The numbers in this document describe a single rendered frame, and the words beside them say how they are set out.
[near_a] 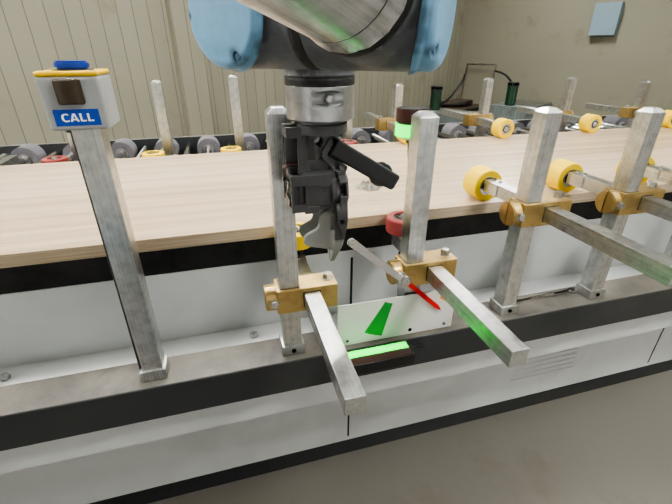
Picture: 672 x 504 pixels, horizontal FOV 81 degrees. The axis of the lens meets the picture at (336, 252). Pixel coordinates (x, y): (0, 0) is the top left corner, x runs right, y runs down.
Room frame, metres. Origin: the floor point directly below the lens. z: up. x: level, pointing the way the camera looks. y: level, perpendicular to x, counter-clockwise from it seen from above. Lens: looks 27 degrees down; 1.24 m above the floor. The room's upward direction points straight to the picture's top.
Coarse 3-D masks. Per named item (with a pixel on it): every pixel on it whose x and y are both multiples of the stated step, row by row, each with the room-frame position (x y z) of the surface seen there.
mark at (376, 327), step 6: (384, 306) 0.66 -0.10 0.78; (390, 306) 0.66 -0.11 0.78; (378, 312) 0.66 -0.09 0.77; (384, 312) 0.66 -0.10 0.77; (378, 318) 0.66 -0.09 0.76; (384, 318) 0.66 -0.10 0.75; (372, 324) 0.65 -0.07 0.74; (378, 324) 0.66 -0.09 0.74; (384, 324) 0.66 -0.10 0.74; (366, 330) 0.65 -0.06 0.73; (372, 330) 0.65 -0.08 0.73; (378, 330) 0.66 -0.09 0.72
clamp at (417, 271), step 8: (424, 256) 0.71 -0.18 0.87; (432, 256) 0.71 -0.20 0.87; (440, 256) 0.71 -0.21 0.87; (448, 256) 0.71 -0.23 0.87; (392, 264) 0.68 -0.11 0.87; (400, 264) 0.68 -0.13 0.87; (408, 264) 0.68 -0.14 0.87; (416, 264) 0.68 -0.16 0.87; (424, 264) 0.68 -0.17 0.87; (432, 264) 0.68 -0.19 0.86; (440, 264) 0.69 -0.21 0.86; (448, 264) 0.69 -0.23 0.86; (456, 264) 0.70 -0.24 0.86; (400, 272) 0.67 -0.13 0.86; (408, 272) 0.67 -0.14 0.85; (416, 272) 0.68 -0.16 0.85; (424, 272) 0.68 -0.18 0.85; (392, 280) 0.67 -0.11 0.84; (416, 280) 0.68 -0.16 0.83; (424, 280) 0.68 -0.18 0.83
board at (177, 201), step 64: (0, 192) 1.02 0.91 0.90; (64, 192) 1.02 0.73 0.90; (128, 192) 1.02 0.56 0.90; (192, 192) 1.02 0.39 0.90; (256, 192) 1.02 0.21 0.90; (384, 192) 1.02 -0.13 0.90; (448, 192) 1.02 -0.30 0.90; (576, 192) 1.02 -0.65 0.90; (0, 256) 0.66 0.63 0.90; (64, 256) 0.69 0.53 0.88
